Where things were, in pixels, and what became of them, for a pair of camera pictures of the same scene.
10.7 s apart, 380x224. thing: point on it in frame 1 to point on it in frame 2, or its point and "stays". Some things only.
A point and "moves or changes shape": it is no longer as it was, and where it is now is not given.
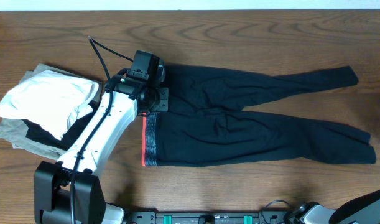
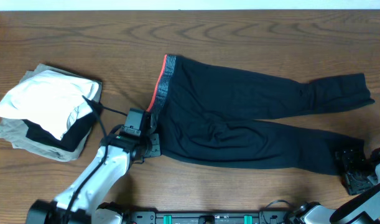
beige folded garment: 15,130 stays
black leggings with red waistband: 208,122 moves or changes shape
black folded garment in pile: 37,132 stays
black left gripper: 162,99 to 154,145
